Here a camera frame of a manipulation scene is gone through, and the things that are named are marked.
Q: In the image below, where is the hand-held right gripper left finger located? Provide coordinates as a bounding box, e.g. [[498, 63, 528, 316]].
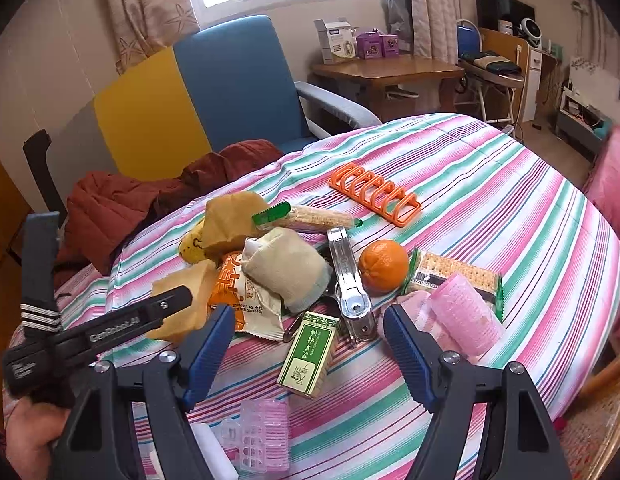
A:
[[48, 304, 237, 480]]

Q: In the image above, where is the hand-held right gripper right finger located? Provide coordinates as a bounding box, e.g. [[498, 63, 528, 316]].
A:
[[383, 304, 573, 480]]

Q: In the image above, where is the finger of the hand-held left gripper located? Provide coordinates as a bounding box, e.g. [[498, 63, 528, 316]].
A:
[[140, 285, 194, 328]]

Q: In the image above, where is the tan paper bag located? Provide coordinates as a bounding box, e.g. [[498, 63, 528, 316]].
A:
[[204, 191, 275, 261], [146, 259, 221, 343]]

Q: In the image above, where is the green toothpick box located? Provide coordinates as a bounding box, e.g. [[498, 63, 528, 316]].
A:
[[276, 310, 341, 400]]

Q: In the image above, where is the long green-ended cracker packet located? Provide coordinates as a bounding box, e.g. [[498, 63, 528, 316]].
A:
[[251, 201, 365, 235]]

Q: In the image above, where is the striped cloth covered desktop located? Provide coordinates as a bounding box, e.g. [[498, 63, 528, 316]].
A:
[[2, 112, 620, 480]]

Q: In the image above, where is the person's left hand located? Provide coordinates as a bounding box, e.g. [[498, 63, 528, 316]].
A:
[[4, 400, 70, 480]]

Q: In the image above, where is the orange snack packet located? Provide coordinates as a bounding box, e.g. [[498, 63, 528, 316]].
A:
[[207, 251, 285, 343]]

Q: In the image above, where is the clear plastic box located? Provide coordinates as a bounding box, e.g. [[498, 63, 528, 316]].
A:
[[217, 417, 245, 461]]

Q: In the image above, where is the orange fruit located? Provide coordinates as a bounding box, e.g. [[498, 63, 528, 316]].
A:
[[359, 239, 409, 295]]

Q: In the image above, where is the silver metal hand tool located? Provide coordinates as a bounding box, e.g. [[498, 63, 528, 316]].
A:
[[326, 226, 378, 346]]

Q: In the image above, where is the flat cracker packet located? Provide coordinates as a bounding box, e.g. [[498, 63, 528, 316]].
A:
[[402, 247, 505, 323]]

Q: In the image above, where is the white plastic block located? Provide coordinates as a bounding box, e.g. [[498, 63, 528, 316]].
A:
[[190, 422, 239, 480]]

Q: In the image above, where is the beige sock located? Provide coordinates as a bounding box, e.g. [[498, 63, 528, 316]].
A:
[[239, 227, 335, 315]]

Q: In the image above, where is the rust red jacket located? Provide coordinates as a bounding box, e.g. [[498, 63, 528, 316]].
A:
[[54, 140, 285, 276]]

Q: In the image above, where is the orange plastic rack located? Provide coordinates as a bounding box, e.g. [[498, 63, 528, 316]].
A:
[[328, 162, 423, 228]]

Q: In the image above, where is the yellow padded panel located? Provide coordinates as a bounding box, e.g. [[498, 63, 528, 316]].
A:
[[92, 45, 213, 176]]

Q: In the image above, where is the wicker chair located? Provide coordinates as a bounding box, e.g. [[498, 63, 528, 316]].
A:
[[555, 355, 620, 480]]

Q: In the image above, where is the blue armchair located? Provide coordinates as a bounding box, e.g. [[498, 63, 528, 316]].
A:
[[172, 15, 383, 153]]

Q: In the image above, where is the pink bedsheet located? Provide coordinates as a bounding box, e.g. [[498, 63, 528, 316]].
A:
[[582, 125, 620, 241]]

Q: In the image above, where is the grey storage crate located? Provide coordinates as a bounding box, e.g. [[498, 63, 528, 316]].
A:
[[555, 107, 611, 156]]

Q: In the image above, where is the wooden side table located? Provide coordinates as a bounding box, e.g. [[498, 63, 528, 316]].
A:
[[310, 55, 466, 123]]

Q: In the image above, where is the beige starfish curtain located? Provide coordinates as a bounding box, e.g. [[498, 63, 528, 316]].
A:
[[102, 0, 201, 76]]

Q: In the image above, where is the white carton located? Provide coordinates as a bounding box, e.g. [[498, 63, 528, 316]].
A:
[[314, 18, 355, 65]]

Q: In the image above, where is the blue folding chair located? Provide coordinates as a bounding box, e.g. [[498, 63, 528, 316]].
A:
[[455, 19, 526, 126]]

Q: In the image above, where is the wooden cabinet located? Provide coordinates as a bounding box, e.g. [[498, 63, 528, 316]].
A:
[[477, 27, 531, 123]]

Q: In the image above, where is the white fan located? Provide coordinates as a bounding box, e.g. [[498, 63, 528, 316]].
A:
[[520, 17, 543, 43]]

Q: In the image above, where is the pale patterned curtain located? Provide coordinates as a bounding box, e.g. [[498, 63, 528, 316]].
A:
[[405, 0, 463, 63]]

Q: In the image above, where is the black monitor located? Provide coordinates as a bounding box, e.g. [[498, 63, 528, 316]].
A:
[[477, 0, 536, 36]]

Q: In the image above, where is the black chair post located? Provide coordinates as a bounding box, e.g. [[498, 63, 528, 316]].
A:
[[22, 129, 70, 226]]

